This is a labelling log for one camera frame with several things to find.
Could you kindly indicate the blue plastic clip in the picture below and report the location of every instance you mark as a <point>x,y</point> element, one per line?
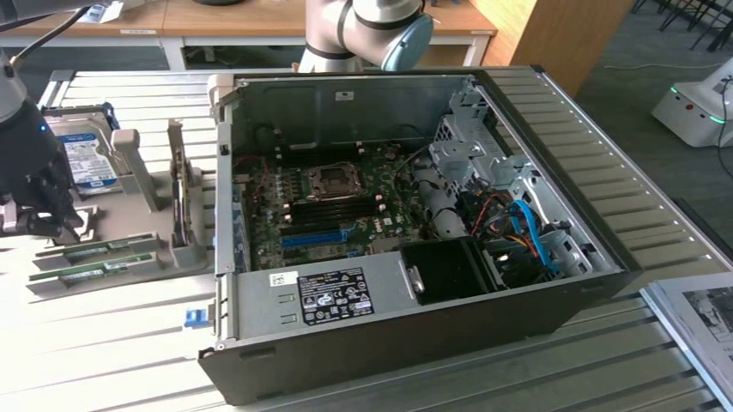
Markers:
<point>195,319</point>

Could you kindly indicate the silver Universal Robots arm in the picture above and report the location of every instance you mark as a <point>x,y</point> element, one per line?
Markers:
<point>366,26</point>

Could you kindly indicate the silver metal disk bay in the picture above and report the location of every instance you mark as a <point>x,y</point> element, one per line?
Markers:
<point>486,163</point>

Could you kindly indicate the wooden desk with white frame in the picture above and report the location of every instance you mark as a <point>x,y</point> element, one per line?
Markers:
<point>240,21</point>

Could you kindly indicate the grey parts rack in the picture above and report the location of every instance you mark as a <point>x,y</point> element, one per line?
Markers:
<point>137,240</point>

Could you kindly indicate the green motherboard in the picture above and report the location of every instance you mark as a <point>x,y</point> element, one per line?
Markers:
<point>338,214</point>

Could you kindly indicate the grey power supply with label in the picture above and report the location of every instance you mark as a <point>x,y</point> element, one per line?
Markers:
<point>326,296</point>

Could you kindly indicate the blue expansion slot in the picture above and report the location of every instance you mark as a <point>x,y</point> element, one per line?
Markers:
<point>315,238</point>

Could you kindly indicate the hard disk with blue label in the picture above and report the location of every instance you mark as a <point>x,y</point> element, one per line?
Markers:
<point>88,159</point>

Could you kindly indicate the green RAM stick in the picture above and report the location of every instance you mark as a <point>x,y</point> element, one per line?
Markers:
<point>97,267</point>
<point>97,251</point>

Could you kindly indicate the wooden cabinet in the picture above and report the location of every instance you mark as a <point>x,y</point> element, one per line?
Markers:
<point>550,38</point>

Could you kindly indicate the black open PC case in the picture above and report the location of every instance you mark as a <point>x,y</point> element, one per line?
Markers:
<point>400,343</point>

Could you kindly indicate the white paper sheet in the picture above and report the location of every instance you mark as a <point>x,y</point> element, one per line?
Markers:
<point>100,10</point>

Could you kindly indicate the white mobile robot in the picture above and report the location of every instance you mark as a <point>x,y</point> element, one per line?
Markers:
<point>695,107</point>

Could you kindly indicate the metal CPU socket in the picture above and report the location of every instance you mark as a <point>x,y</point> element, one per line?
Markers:
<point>334,182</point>

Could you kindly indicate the black chair legs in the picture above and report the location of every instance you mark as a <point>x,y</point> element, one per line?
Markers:
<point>693,21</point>

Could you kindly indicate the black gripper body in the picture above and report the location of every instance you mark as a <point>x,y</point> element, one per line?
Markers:
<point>28,150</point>

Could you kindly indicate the black RAM slot bank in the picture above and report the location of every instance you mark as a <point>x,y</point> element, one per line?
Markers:
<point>318,155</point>
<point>328,212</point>

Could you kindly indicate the graphics card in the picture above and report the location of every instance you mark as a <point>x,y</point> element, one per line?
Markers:
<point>183,201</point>

